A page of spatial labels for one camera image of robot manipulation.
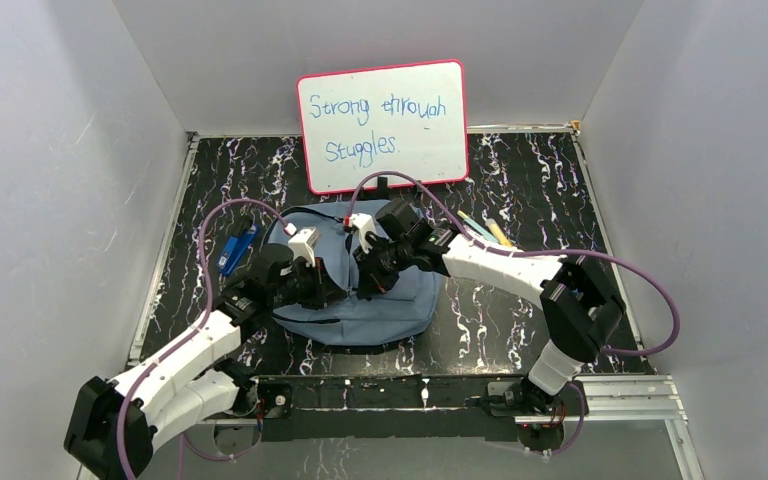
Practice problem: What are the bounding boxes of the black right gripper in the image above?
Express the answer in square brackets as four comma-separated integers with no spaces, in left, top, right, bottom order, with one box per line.
[352,238,413,300]

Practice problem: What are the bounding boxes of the blue student backpack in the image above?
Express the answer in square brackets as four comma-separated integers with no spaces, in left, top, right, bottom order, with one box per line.
[273,202,445,347]

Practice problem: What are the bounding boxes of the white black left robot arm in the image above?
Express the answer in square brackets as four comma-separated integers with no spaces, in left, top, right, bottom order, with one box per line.
[63,243,346,479]

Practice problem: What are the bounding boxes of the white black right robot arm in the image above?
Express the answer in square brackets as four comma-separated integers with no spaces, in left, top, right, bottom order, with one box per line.
[344,200,626,414]

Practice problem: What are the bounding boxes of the blue stapler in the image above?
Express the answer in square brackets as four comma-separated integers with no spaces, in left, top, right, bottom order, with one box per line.
[216,220,259,277]

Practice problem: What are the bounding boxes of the yellow highlighter pen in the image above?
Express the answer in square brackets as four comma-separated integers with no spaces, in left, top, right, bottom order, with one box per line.
[485,218,513,247]

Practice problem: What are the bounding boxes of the pink framed whiteboard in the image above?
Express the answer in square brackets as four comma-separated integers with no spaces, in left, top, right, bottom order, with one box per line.
[296,59,470,195]

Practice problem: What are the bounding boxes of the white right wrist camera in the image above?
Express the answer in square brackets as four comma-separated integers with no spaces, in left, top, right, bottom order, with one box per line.
[344,213,378,254]

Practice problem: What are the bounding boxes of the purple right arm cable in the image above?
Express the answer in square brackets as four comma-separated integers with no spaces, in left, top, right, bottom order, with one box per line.
[346,170,682,359]

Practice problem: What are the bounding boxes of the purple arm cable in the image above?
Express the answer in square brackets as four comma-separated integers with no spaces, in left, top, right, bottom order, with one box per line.
[116,197,297,480]
[346,170,682,359]

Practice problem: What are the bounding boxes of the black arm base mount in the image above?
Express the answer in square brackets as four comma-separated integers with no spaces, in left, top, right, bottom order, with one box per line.
[214,374,590,456]

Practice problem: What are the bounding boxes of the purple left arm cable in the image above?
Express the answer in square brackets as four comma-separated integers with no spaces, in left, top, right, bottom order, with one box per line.
[116,197,297,480]

